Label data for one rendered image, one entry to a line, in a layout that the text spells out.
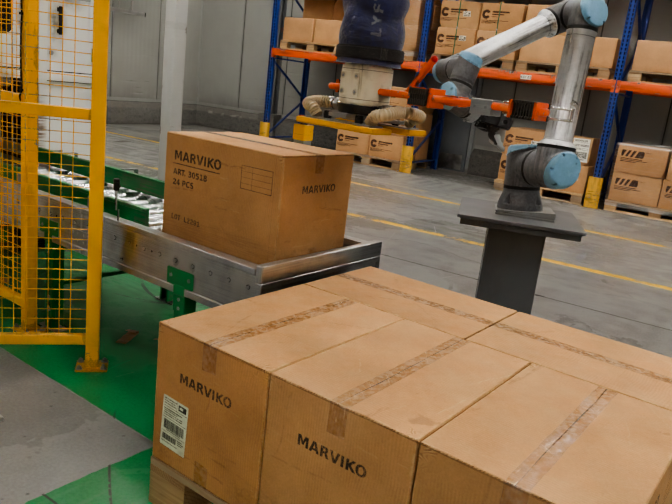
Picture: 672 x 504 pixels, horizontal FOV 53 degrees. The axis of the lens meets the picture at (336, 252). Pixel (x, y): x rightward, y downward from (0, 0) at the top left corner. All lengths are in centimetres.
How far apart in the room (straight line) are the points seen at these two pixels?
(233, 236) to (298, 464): 108
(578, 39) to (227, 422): 194
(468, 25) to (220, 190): 778
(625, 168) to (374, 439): 799
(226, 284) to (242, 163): 43
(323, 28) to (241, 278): 901
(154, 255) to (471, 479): 157
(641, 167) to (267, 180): 728
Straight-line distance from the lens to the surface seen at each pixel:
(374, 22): 222
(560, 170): 275
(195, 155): 256
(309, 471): 159
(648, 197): 919
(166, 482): 200
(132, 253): 266
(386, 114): 211
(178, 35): 548
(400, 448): 142
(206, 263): 235
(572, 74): 282
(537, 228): 275
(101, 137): 261
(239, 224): 242
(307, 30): 1122
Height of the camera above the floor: 121
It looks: 14 degrees down
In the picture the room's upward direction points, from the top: 7 degrees clockwise
